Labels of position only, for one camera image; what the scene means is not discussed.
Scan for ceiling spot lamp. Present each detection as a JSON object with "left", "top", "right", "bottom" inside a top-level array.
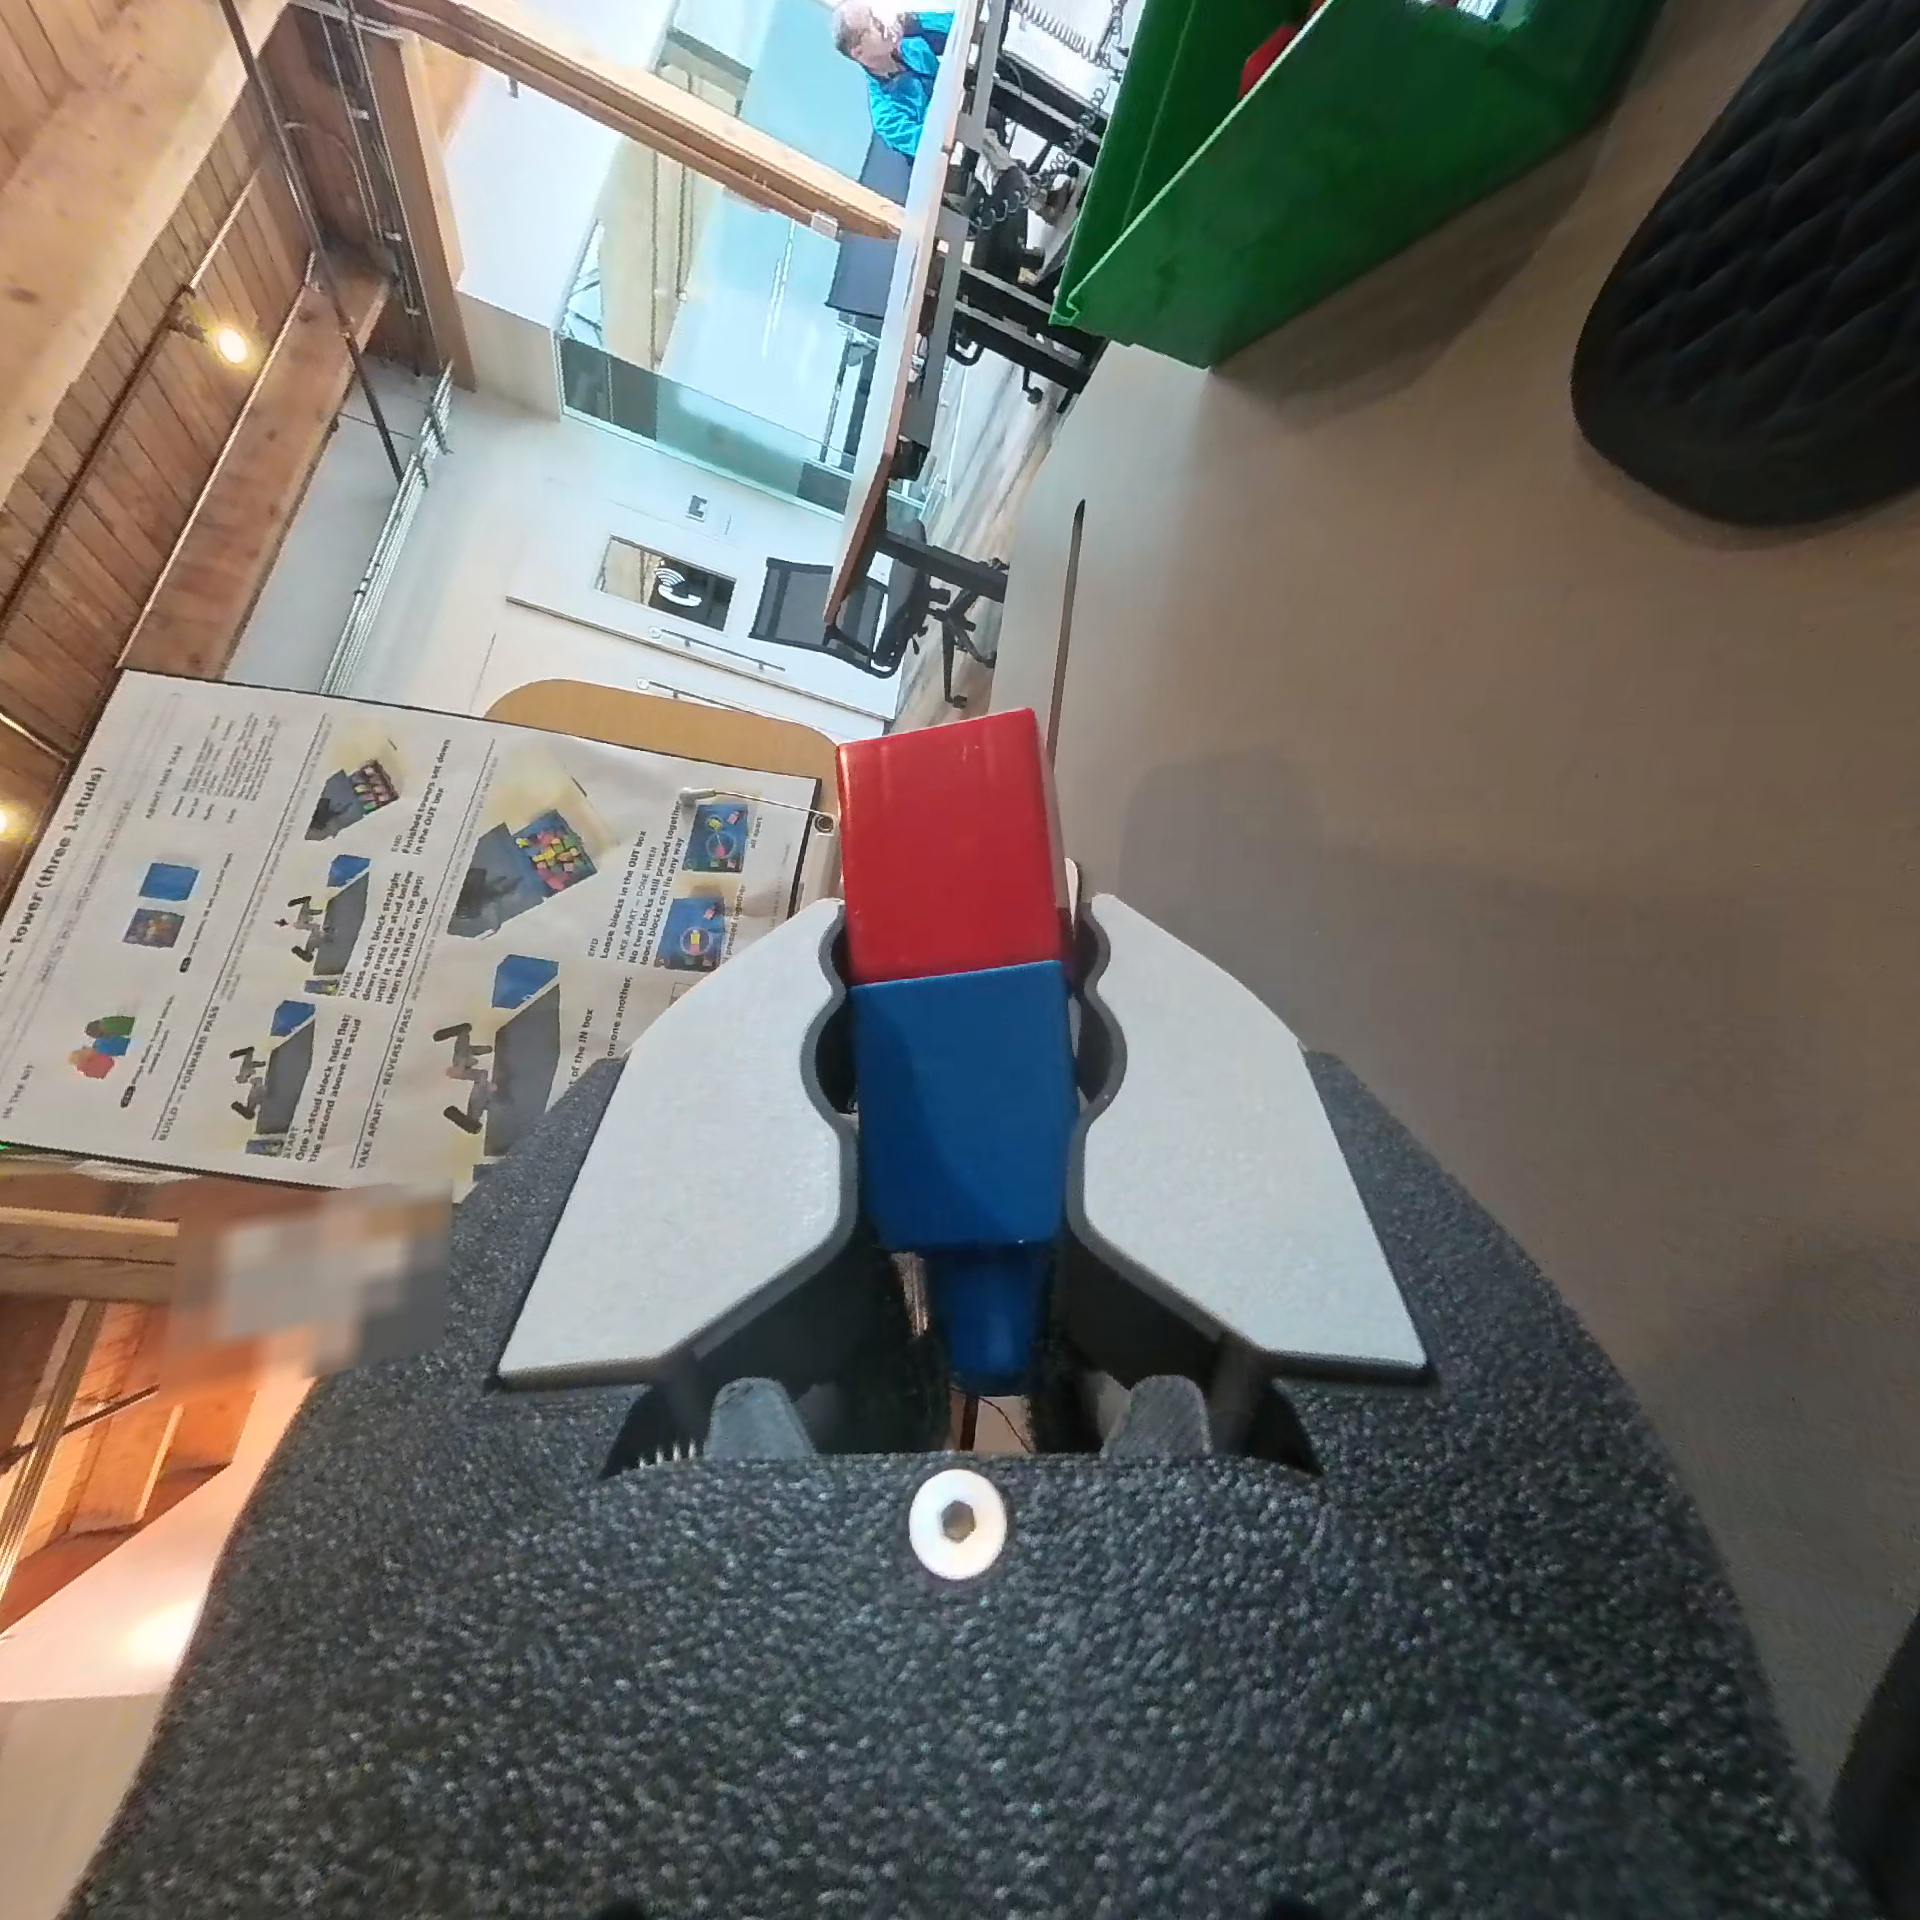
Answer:
[{"left": 165, "top": 293, "right": 265, "bottom": 368}]

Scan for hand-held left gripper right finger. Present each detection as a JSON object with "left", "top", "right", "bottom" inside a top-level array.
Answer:
[{"left": 1063, "top": 891, "right": 1431, "bottom": 1382}]

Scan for laminated instruction sheet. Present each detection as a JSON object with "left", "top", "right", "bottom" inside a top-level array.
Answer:
[{"left": 0, "top": 669, "right": 824, "bottom": 1177}]

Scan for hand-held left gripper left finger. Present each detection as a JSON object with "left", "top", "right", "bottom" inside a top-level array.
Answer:
[{"left": 495, "top": 895, "right": 872, "bottom": 1385}]

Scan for instruction poster board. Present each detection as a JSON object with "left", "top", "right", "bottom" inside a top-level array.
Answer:
[{"left": 481, "top": 679, "right": 856, "bottom": 932}]

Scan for black mouse pad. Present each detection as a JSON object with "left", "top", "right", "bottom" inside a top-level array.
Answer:
[{"left": 1825, "top": 1640, "right": 1920, "bottom": 1893}]

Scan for black textured mat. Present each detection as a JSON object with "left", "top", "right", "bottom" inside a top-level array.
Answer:
[{"left": 1570, "top": 0, "right": 1920, "bottom": 528}]

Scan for black office chair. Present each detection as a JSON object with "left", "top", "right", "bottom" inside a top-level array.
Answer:
[
  {"left": 824, "top": 230, "right": 917, "bottom": 324},
  {"left": 750, "top": 526, "right": 1009, "bottom": 707}
]

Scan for long wooden desk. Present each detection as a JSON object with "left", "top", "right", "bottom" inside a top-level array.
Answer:
[{"left": 824, "top": 0, "right": 1113, "bottom": 632}]

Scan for blue toy block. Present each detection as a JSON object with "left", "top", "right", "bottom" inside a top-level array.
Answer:
[{"left": 847, "top": 960, "right": 1081, "bottom": 1390}]

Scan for green plastic bin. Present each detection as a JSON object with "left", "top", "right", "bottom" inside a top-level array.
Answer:
[{"left": 1048, "top": 0, "right": 1665, "bottom": 373}]

